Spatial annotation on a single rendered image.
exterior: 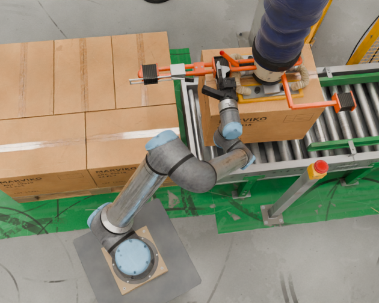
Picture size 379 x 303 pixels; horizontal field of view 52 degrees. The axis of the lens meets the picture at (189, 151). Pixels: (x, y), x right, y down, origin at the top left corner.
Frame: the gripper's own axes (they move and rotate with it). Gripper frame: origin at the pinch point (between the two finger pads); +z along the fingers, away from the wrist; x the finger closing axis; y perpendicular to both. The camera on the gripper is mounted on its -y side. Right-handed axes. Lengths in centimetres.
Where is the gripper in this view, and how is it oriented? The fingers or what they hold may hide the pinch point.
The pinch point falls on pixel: (216, 67)
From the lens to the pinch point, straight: 193.4
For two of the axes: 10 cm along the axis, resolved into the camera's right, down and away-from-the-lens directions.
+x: 0.4, -3.8, -9.2
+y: 9.9, -1.0, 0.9
